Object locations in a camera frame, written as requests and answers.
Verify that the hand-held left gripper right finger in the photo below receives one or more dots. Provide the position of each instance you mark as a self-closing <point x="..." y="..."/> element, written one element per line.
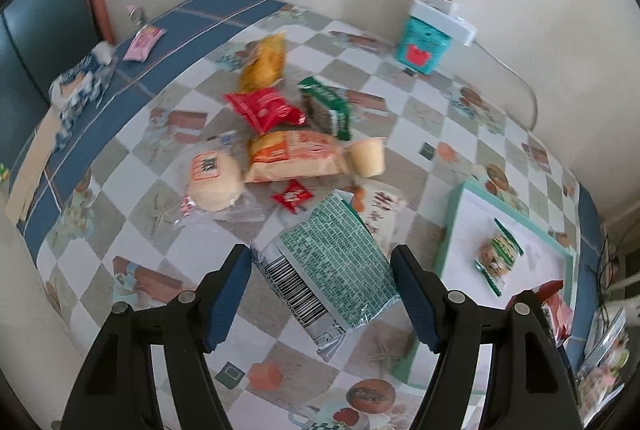
<point x="417" y="305"/>

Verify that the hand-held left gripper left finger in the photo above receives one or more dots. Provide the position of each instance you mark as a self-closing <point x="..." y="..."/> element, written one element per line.
<point x="227" y="305"/>

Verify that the green-rimmed white tray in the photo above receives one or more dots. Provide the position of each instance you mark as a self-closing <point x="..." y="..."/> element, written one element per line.
<point x="475" y="230"/>

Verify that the large silver green snack bag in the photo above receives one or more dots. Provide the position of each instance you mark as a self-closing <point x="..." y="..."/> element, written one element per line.
<point x="325" y="270"/>

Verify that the small red candy packet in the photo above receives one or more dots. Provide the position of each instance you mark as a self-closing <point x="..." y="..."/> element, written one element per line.
<point x="292" y="197"/>

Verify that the round bread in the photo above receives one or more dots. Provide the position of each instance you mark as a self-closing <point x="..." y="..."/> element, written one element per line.
<point x="212" y="180"/>

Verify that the orange bread packet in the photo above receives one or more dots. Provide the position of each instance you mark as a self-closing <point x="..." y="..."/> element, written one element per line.
<point x="295" y="154"/>

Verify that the red snack packet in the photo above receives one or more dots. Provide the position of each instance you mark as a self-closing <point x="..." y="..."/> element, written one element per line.
<point x="262" y="107"/>

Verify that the small green-edged snack packet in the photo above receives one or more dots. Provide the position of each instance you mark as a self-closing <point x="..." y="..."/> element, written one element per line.
<point x="497" y="255"/>

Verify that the white packet with red print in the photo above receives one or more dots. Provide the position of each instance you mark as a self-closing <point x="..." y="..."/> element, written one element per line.
<point x="382" y="207"/>

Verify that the red foil packet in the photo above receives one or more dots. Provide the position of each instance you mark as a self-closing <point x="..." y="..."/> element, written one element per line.
<point x="557" y="310"/>

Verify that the small cream cake packet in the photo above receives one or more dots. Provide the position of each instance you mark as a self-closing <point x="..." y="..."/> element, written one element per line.
<point x="367" y="157"/>

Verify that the checked tablecloth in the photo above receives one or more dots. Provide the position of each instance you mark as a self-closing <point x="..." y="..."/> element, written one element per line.
<point x="440" y="119"/>

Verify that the pile of glossy packets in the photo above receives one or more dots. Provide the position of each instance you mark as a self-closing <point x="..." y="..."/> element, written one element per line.
<point x="605" y="360"/>

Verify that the dark green snack packet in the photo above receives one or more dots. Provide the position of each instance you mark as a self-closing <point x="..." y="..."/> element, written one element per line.
<point x="327" y="104"/>

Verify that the yellow chips packet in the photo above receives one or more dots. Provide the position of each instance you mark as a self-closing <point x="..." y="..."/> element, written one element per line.
<point x="262" y="62"/>

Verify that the teal toy box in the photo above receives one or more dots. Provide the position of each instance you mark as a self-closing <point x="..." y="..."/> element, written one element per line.
<point x="422" y="42"/>

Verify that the blue and white plastic bag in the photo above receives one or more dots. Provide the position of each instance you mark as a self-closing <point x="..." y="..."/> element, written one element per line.
<point x="75" y="84"/>

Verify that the pink packet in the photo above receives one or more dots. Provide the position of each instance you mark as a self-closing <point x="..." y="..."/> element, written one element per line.
<point x="142" y="42"/>

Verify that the white power strip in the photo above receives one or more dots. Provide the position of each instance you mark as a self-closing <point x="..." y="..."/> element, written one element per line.
<point x="450" y="22"/>

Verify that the dark cabinet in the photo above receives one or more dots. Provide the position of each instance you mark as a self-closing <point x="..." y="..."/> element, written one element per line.
<point x="40" y="19"/>

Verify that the white switch box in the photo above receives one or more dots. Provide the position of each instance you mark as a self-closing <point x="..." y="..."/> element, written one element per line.
<point x="444" y="0"/>

